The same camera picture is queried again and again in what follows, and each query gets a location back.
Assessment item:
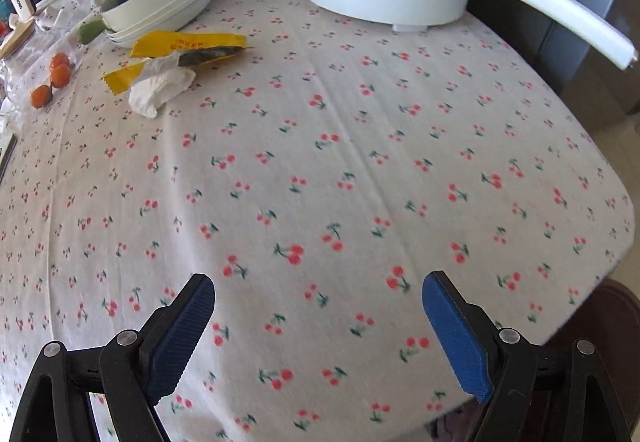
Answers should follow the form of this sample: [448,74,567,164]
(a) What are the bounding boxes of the white tissue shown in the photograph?
[128,68,196,119]

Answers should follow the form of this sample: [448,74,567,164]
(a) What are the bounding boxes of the yellow snack wrapper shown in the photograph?
[103,30,250,95]

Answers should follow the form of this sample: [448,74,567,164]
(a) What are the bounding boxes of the dark brown trash bin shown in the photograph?
[546,278,640,431]

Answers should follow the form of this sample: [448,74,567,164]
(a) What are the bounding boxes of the cherry print tablecloth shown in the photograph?
[1,0,634,441]

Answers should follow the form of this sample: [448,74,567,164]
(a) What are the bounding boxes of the orange tangerine left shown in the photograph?
[29,84,52,109]

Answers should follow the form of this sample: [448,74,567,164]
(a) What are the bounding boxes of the orange tangerine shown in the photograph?
[49,52,70,71]
[50,64,72,90]
[29,84,52,109]

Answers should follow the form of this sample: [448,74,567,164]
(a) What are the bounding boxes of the orange tangerine middle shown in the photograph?
[50,64,72,90]

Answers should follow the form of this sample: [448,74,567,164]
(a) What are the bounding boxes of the orange tangerine top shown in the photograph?
[49,52,70,71]

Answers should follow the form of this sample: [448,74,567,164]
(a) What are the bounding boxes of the glass jar wooden lid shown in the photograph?
[1,20,81,129]

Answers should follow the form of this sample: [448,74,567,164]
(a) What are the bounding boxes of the green vegetable piece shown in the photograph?
[78,18,106,45]

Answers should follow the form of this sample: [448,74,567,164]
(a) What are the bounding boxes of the white stacked plates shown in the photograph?
[105,0,212,47]

